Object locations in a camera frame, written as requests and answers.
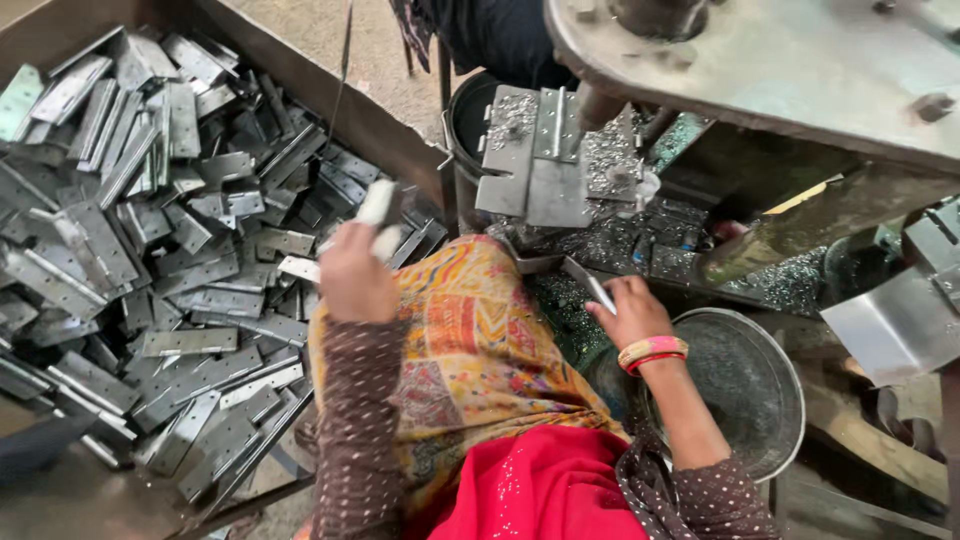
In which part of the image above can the person's right hand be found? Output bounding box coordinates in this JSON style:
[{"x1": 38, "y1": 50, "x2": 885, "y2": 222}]
[{"x1": 585, "y1": 275, "x2": 676, "y2": 350}]

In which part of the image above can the person's left hand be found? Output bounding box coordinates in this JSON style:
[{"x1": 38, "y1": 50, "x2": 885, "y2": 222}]
[{"x1": 318, "y1": 178, "x2": 406, "y2": 325}]

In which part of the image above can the single steel hinge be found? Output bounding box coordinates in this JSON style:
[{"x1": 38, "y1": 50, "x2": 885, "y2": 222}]
[
  {"x1": 562, "y1": 255, "x2": 618, "y2": 317},
  {"x1": 533, "y1": 87, "x2": 584, "y2": 163},
  {"x1": 276, "y1": 255, "x2": 324, "y2": 284}
]

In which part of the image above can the large brown metal crate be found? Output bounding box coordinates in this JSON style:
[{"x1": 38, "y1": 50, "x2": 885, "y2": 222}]
[{"x1": 0, "y1": 0, "x2": 460, "y2": 540}]

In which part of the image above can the black bucket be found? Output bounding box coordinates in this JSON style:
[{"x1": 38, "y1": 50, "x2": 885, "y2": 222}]
[{"x1": 442, "y1": 70, "x2": 513, "y2": 234}]

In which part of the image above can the steel drill jig plate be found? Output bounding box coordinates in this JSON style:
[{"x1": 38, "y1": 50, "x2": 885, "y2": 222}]
[{"x1": 474, "y1": 84, "x2": 646, "y2": 230}]

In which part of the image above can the thin metal rod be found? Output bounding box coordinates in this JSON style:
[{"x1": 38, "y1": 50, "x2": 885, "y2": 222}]
[{"x1": 325, "y1": 0, "x2": 356, "y2": 147}]

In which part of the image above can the patterned orange scarf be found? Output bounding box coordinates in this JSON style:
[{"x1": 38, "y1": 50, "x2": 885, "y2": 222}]
[{"x1": 307, "y1": 234, "x2": 633, "y2": 528}]

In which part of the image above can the pile of metal hinges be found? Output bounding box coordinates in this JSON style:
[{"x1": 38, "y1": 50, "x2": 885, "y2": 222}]
[{"x1": 0, "y1": 26, "x2": 451, "y2": 504}]

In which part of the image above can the drill press chuck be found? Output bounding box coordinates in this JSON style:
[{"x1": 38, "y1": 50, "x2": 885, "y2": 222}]
[{"x1": 575, "y1": 78, "x2": 628, "y2": 133}]

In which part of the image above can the pink and gold bangle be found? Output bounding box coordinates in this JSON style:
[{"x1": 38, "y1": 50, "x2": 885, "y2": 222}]
[{"x1": 617, "y1": 335, "x2": 690, "y2": 369}]

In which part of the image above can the thin red bangle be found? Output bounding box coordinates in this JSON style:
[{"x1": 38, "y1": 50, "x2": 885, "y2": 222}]
[{"x1": 624, "y1": 352, "x2": 688, "y2": 377}]

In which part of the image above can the red garment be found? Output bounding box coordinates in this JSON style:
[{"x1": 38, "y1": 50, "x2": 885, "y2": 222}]
[{"x1": 403, "y1": 423, "x2": 652, "y2": 540}]

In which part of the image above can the round grey metal bowl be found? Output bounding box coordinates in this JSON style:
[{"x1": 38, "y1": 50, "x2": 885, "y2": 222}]
[{"x1": 592, "y1": 306, "x2": 807, "y2": 485}]

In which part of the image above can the dark grey flat object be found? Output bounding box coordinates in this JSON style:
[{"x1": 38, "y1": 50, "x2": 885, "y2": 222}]
[{"x1": 0, "y1": 414, "x2": 99, "y2": 489}]

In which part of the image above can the grey drill press body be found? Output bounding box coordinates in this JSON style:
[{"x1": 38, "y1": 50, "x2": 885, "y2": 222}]
[{"x1": 543, "y1": 0, "x2": 960, "y2": 175}]

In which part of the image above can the wooden plank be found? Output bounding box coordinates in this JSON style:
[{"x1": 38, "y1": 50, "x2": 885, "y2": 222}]
[{"x1": 806, "y1": 373, "x2": 951, "y2": 505}]

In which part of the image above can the bent steel bracket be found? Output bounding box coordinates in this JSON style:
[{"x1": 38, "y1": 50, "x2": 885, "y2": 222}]
[{"x1": 819, "y1": 197, "x2": 960, "y2": 388}]

